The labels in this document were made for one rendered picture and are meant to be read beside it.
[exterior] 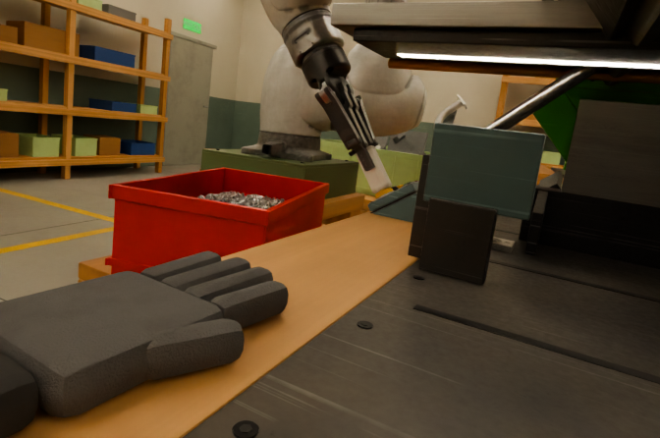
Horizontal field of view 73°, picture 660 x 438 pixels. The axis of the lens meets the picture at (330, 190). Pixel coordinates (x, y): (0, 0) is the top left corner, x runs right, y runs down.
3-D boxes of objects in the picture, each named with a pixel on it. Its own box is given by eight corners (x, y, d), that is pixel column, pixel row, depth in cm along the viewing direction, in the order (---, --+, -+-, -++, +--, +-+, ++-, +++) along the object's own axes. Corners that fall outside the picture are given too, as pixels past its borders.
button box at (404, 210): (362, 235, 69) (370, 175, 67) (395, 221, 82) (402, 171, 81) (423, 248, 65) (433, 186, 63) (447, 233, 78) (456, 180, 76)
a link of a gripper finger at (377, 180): (371, 144, 69) (370, 144, 69) (391, 186, 68) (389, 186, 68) (357, 153, 71) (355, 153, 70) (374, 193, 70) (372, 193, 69)
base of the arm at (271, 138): (230, 153, 103) (232, 129, 102) (270, 151, 124) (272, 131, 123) (303, 163, 98) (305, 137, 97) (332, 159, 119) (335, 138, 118)
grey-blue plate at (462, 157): (411, 267, 43) (433, 122, 41) (416, 262, 45) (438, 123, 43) (515, 294, 39) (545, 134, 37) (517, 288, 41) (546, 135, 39)
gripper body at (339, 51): (315, 74, 78) (337, 120, 77) (290, 65, 70) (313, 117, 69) (351, 49, 74) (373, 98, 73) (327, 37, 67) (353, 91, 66)
